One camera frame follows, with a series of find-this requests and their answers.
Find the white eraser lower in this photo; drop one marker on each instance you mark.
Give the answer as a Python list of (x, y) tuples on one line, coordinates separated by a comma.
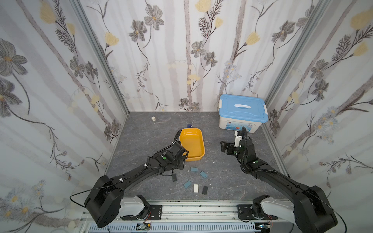
[(196, 188)]

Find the clear beaker blue base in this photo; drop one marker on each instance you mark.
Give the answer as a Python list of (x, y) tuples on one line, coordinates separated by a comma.
[(189, 122)]

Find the small circuit board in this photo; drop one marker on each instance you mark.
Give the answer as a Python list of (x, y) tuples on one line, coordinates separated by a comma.
[(143, 227)]

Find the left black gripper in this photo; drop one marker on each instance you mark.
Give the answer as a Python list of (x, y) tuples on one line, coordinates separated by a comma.
[(179, 149)]

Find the white perforated cable duct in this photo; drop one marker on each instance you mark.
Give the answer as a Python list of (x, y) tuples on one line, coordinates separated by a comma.
[(177, 227)]

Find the yellow plastic storage tray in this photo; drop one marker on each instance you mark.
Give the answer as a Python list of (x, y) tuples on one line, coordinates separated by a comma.
[(192, 140)]

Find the glass flask with stopper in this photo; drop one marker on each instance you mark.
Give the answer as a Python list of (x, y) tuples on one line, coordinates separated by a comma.
[(155, 125)]

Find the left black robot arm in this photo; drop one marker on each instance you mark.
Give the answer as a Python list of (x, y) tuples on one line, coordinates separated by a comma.
[(103, 200)]

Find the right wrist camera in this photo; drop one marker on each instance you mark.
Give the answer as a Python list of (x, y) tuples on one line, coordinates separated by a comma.
[(238, 138)]

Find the blue lid storage box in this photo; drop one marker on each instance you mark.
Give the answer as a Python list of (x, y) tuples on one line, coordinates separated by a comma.
[(241, 111)]

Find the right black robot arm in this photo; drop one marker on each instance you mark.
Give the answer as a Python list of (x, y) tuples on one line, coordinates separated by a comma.
[(309, 208)]

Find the aluminium frame rail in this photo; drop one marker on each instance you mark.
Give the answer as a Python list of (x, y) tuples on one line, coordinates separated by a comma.
[(217, 210)]

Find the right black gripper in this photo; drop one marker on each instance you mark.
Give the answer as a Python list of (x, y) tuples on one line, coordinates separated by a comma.
[(230, 148)]

